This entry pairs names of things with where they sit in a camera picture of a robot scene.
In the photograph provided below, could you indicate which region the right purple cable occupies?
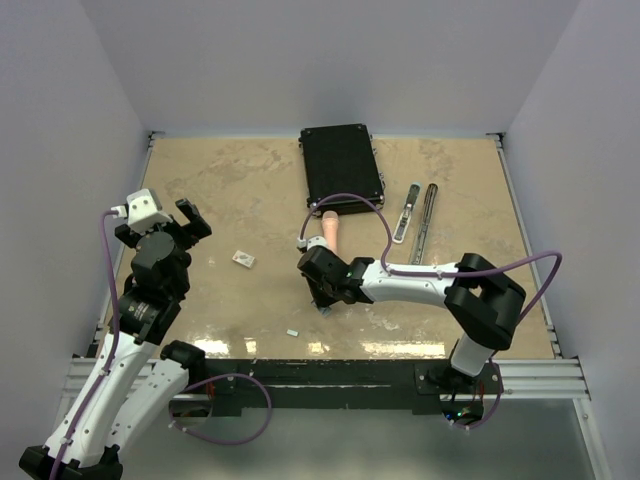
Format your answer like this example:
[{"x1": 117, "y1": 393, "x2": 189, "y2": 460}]
[{"x1": 298, "y1": 193, "x2": 564, "y2": 431}]

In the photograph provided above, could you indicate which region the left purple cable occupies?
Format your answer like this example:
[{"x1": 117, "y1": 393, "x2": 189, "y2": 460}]
[{"x1": 49, "y1": 207, "x2": 129, "y2": 480}]

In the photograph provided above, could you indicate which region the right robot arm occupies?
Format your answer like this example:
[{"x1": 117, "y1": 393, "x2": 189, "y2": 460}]
[{"x1": 170, "y1": 210, "x2": 526, "y2": 393}]

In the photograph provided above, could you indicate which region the pink toy microphone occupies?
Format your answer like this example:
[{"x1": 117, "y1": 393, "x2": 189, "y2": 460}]
[{"x1": 321, "y1": 210, "x2": 340, "y2": 254}]

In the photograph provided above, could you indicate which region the black base bar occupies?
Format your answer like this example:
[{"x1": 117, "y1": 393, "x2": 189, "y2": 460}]
[{"x1": 185, "y1": 359, "x2": 504, "y2": 423}]

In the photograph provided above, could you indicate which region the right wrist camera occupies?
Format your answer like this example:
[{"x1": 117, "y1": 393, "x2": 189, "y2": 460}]
[{"x1": 296, "y1": 235, "x2": 329, "y2": 253}]

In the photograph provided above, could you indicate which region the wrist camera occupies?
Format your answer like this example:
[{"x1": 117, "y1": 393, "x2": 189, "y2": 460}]
[
  {"x1": 296, "y1": 235, "x2": 329, "y2": 253},
  {"x1": 126, "y1": 188, "x2": 172, "y2": 235}
]

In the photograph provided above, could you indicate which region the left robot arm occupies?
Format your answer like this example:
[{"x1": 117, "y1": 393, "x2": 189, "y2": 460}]
[{"x1": 19, "y1": 189, "x2": 211, "y2": 479}]

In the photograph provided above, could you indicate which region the purple cable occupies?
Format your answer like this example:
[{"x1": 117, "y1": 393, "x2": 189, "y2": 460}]
[
  {"x1": 49, "y1": 207, "x2": 129, "y2": 480},
  {"x1": 298, "y1": 193, "x2": 564, "y2": 431}
]

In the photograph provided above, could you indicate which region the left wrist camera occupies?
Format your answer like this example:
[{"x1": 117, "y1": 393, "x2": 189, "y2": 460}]
[{"x1": 126, "y1": 188, "x2": 172, "y2": 235}]

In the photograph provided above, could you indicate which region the black hard case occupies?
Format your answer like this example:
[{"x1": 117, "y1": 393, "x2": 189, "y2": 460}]
[{"x1": 298, "y1": 123, "x2": 385, "y2": 215}]

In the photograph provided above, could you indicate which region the grey stapler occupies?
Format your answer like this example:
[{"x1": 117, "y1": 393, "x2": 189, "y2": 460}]
[{"x1": 409, "y1": 183, "x2": 438, "y2": 265}]

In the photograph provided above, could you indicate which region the light blue stapler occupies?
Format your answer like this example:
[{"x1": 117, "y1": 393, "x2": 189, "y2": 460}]
[{"x1": 392, "y1": 182, "x2": 421, "y2": 244}]

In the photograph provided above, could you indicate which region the small white card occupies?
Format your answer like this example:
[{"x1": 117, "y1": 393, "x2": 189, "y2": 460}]
[{"x1": 232, "y1": 250, "x2": 256, "y2": 269}]

